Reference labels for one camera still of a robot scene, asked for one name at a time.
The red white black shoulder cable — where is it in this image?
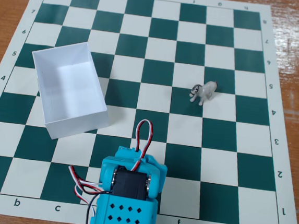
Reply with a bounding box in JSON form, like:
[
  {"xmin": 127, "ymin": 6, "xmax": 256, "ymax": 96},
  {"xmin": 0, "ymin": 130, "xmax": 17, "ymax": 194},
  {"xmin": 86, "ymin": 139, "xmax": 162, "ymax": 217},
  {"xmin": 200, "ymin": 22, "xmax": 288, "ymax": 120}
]
[{"xmin": 65, "ymin": 165, "xmax": 106, "ymax": 206}]

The red white black elbow cable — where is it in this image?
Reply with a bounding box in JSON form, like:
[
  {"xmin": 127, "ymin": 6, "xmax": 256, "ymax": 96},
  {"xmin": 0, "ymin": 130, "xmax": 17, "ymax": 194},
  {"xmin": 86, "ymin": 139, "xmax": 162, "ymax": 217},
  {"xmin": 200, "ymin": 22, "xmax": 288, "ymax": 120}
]
[{"xmin": 132, "ymin": 118, "xmax": 155, "ymax": 173}]

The small grey toy horse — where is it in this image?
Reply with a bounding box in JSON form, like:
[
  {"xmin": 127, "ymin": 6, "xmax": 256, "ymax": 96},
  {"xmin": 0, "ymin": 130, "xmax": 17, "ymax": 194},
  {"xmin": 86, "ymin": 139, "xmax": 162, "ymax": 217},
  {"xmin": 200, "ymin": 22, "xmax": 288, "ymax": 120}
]
[{"xmin": 188, "ymin": 78, "xmax": 219, "ymax": 107}]

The green white chessboard mat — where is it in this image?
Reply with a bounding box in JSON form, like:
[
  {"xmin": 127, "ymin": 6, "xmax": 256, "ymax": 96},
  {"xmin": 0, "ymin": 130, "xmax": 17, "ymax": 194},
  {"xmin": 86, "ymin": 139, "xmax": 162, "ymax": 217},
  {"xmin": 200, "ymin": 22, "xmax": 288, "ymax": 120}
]
[{"xmin": 0, "ymin": 0, "xmax": 299, "ymax": 224}]

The long black cable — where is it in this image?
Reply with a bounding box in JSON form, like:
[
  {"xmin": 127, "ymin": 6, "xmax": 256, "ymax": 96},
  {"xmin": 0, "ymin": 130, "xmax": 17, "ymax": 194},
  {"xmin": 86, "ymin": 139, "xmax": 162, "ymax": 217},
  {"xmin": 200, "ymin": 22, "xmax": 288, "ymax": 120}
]
[{"xmin": 85, "ymin": 192, "xmax": 101, "ymax": 224}]

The white open cardboard box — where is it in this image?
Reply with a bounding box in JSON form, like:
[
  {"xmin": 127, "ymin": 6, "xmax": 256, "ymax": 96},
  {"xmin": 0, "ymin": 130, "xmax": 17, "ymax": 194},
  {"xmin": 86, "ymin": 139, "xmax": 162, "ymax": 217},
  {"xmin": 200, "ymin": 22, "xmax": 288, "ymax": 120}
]
[{"xmin": 24, "ymin": 37, "xmax": 116, "ymax": 145}]

